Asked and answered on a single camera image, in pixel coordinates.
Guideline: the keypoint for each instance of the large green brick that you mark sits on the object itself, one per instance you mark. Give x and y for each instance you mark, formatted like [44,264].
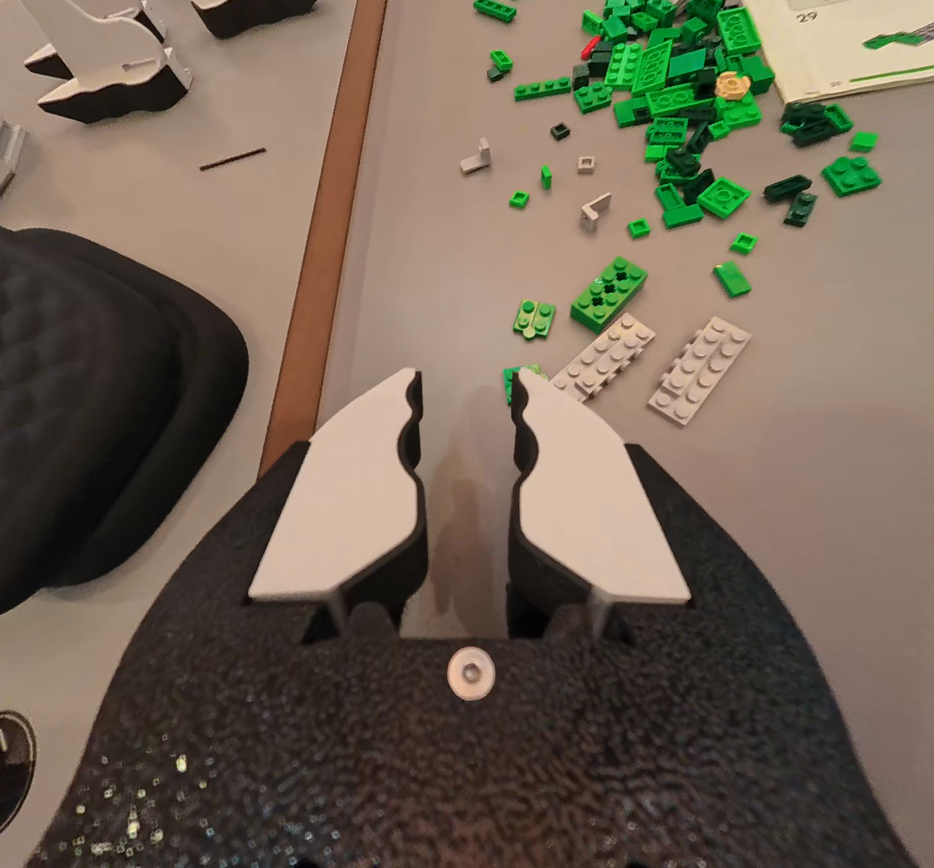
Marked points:
[609,295]

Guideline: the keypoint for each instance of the grey bracket brick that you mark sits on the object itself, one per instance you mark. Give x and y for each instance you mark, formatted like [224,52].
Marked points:
[595,215]
[476,160]

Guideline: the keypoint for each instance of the thin dark stick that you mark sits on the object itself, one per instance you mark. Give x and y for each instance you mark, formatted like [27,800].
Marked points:
[233,159]

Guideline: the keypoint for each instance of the brick instruction booklet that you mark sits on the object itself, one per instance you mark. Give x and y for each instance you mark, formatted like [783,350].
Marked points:
[839,7]

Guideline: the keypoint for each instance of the black round object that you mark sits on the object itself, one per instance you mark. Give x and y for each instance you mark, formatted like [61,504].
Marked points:
[14,766]

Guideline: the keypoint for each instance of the grey desk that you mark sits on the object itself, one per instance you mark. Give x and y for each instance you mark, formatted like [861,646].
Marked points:
[438,262]

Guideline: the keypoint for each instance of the small green square plate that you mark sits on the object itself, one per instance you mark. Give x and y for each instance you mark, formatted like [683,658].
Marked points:
[534,317]

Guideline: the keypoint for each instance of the pile of green bricks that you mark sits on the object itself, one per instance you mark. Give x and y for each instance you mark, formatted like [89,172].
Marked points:
[657,73]

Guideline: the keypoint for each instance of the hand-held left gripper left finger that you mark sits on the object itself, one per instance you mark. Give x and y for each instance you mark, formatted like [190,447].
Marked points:
[343,503]

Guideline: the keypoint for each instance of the long grey studded plate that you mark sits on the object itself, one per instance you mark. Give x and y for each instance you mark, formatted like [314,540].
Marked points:
[605,357]
[700,372]

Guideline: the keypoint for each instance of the black padded case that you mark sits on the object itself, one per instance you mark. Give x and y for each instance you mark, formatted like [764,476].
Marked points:
[109,408]

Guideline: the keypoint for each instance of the small green brick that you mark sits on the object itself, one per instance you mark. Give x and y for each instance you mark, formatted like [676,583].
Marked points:
[507,381]

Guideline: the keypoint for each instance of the green flat tile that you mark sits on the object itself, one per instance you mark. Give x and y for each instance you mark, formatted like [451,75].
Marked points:
[732,278]

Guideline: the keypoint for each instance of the grey metal part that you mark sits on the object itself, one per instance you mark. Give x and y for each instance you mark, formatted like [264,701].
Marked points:
[9,153]

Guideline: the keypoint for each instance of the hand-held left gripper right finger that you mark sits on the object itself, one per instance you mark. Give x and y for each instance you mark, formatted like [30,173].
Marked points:
[591,510]

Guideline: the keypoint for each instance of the small grey square brick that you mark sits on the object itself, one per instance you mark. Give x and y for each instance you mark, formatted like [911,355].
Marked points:
[587,165]

